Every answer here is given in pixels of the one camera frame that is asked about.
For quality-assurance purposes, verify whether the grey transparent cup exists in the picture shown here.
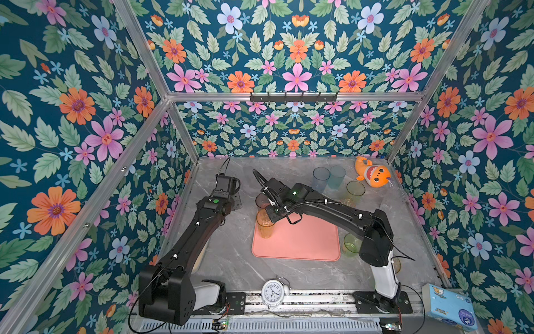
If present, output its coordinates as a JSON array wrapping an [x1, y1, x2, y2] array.
[[255, 193, 271, 210]]

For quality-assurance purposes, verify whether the yellow transparent cup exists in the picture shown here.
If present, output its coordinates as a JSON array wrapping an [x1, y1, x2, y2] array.
[[256, 209, 275, 239]]

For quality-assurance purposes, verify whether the blue transparent cup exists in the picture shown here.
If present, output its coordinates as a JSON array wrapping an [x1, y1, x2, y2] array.
[[311, 167, 330, 193]]

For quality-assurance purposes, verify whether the green tall transparent cup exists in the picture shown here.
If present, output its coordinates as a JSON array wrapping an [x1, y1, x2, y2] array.
[[342, 180, 366, 207]]

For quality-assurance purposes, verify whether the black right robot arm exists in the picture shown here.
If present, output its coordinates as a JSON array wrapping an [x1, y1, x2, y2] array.
[[253, 169, 400, 301]]

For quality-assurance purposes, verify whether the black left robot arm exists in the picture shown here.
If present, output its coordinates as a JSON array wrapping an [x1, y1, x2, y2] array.
[[135, 173, 241, 325]]

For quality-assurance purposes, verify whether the pink plastic tray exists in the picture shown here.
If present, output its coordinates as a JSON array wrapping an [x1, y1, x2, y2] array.
[[252, 215, 341, 262]]

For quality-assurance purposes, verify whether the teal frosted cup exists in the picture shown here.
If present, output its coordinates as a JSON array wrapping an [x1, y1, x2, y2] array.
[[328, 166, 346, 190]]

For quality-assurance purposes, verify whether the green short cup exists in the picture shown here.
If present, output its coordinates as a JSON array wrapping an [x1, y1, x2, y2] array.
[[342, 233, 362, 257]]

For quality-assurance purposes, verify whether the white alarm clock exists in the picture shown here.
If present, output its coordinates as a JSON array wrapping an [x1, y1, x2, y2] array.
[[261, 277, 290, 309]]

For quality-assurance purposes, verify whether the orange plush fish toy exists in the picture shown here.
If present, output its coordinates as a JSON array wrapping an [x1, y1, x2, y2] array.
[[355, 156, 392, 188]]

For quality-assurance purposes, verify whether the yellow short cup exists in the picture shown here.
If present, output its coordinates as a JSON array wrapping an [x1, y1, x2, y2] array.
[[392, 257, 402, 274]]

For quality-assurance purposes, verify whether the blue tissue pack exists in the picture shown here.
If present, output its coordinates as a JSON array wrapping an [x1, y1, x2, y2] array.
[[421, 284, 478, 332]]

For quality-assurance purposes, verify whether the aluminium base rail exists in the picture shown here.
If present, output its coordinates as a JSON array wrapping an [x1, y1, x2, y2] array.
[[128, 289, 443, 322]]

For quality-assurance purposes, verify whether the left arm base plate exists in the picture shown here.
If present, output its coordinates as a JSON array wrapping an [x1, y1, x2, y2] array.
[[206, 292, 246, 316]]

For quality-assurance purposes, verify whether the black hook rail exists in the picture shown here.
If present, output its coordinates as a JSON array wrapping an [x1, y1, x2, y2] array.
[[249, 92, 338, 104]]

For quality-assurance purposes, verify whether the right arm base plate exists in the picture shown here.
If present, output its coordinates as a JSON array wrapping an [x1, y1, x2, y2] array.
[[352, 291, 414, 315]]

